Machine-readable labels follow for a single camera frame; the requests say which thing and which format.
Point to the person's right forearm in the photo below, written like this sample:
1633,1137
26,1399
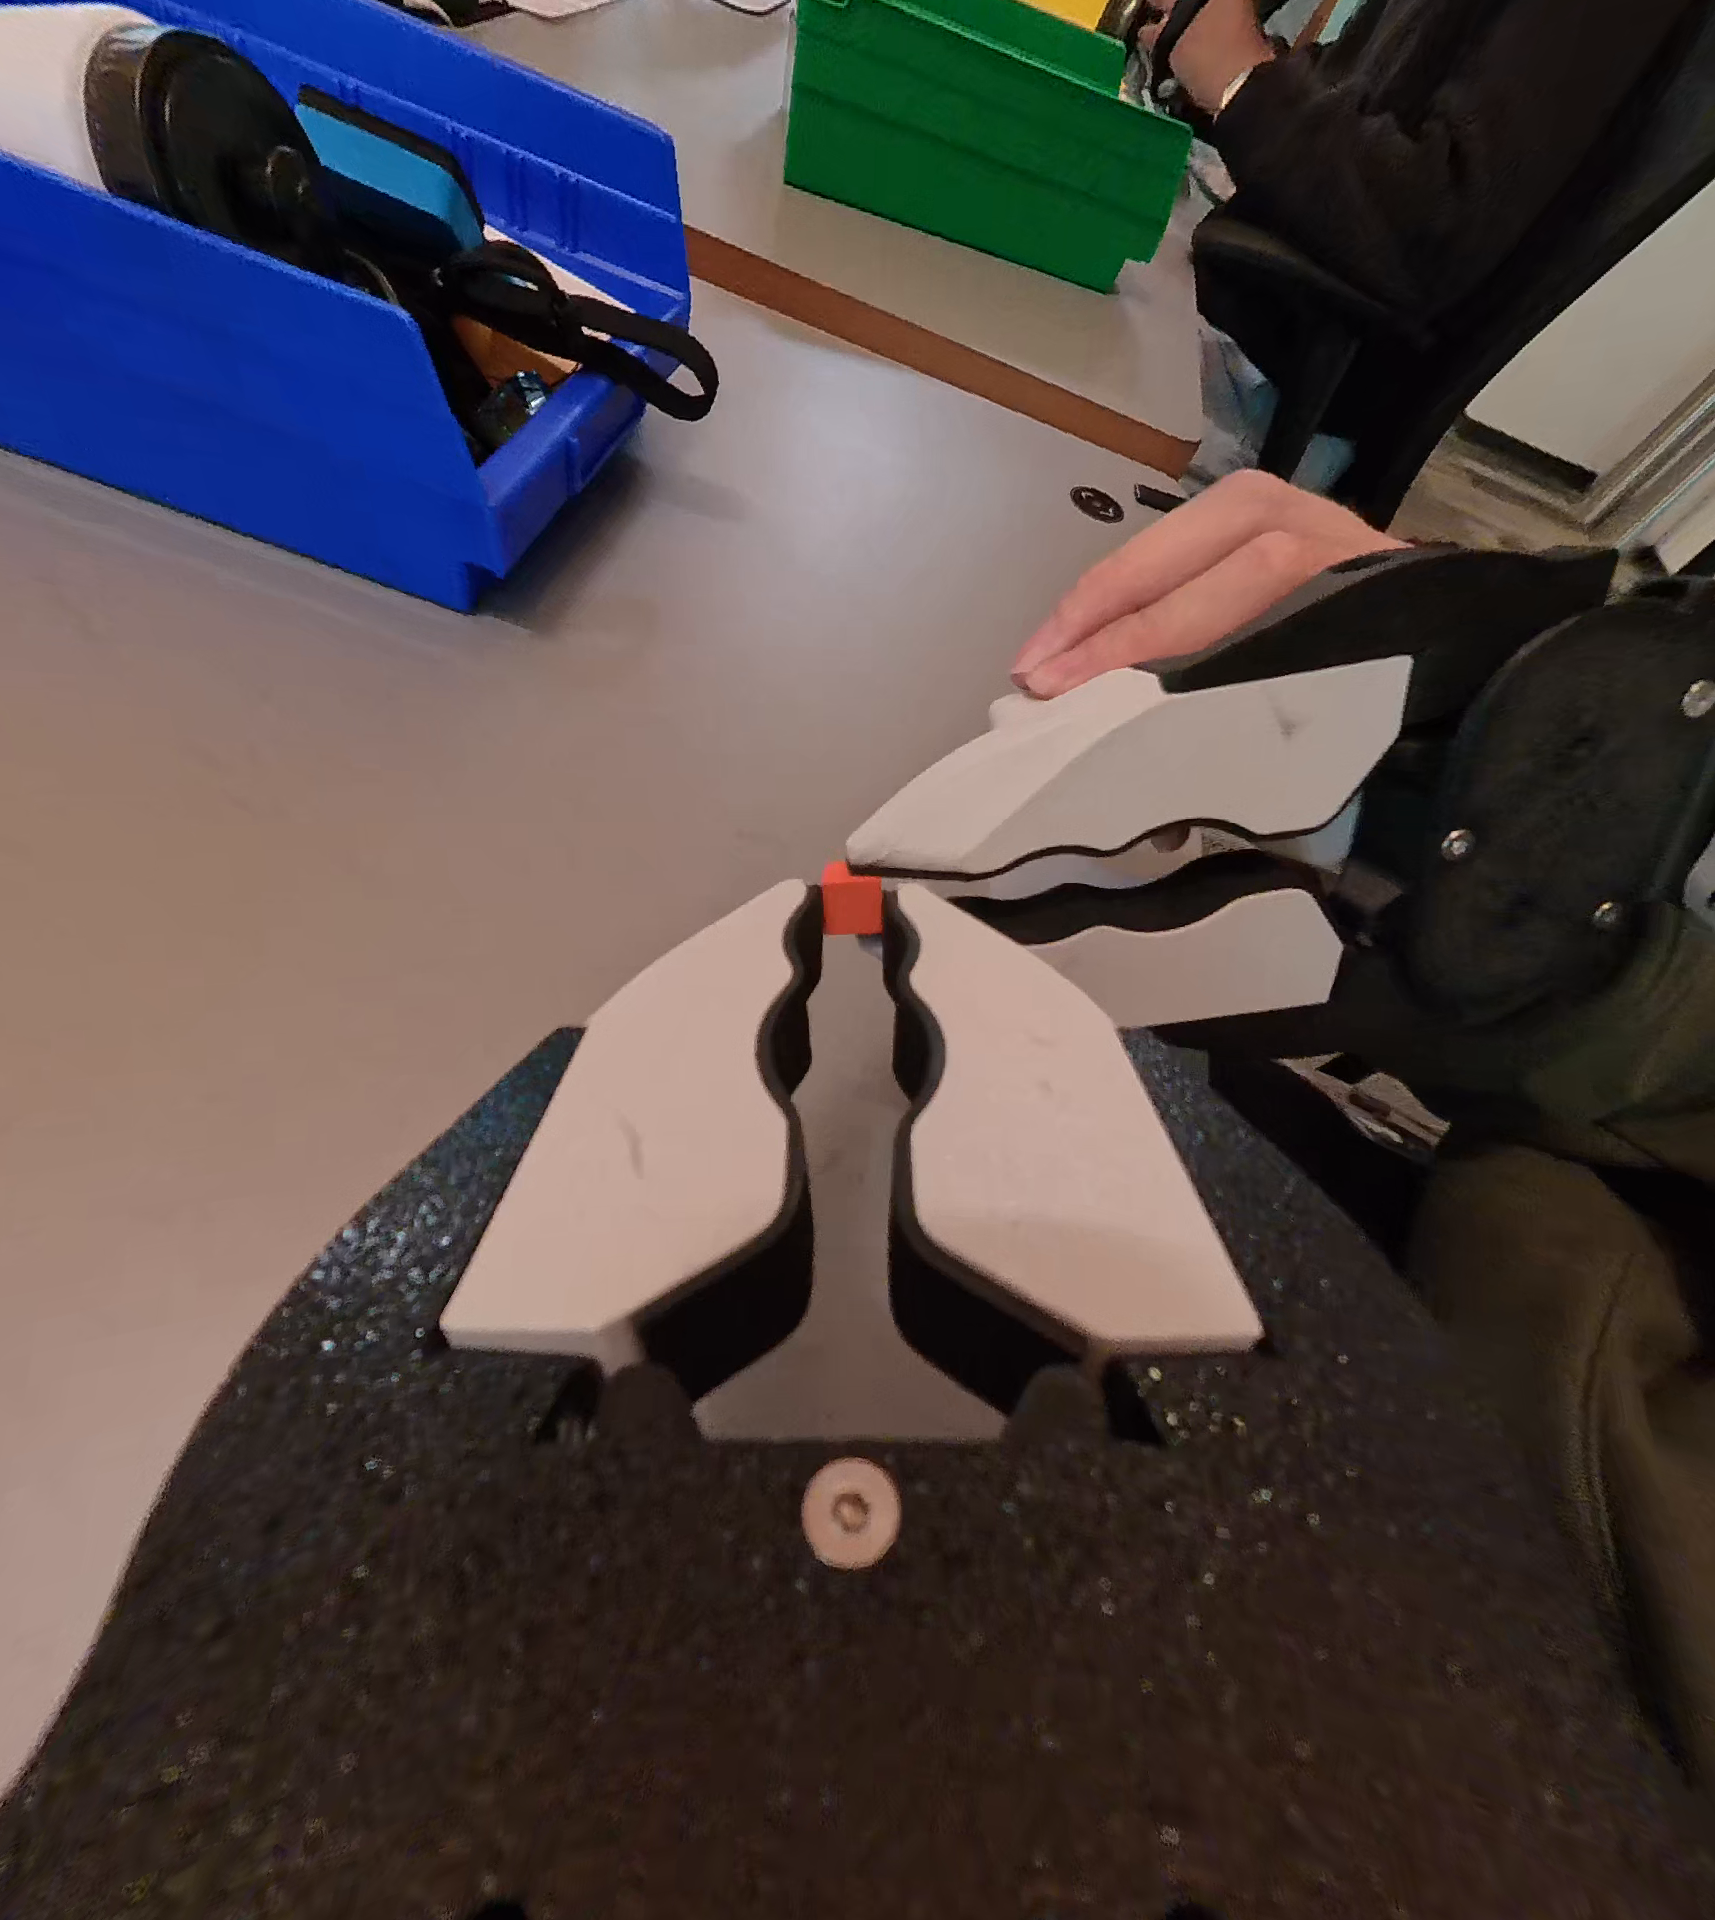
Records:
1667,1051

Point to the person's right hand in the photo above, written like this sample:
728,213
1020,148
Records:
1202,578

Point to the green storage bin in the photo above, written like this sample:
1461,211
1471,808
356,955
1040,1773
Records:
948,134

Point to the white bottle black lid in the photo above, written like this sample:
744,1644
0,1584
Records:
2,82

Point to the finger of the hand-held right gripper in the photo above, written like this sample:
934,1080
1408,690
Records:
1218,961
1142,764

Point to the small red cube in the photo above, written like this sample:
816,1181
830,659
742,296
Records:
850,904

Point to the black office chair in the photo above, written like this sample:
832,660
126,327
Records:
1286,285

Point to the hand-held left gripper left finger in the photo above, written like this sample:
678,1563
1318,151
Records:
648,1154

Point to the blue black case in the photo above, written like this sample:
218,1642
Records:
384,172

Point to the round desk grommet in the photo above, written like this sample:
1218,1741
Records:
1098,505

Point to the brown wooden piece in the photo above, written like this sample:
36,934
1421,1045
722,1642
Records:
504,353

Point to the blue storage bin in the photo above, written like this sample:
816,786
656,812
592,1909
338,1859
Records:
122,344

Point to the yellow storage bin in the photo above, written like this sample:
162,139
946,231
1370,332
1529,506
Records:
1052,12

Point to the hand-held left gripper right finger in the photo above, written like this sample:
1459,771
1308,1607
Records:
1052,1170

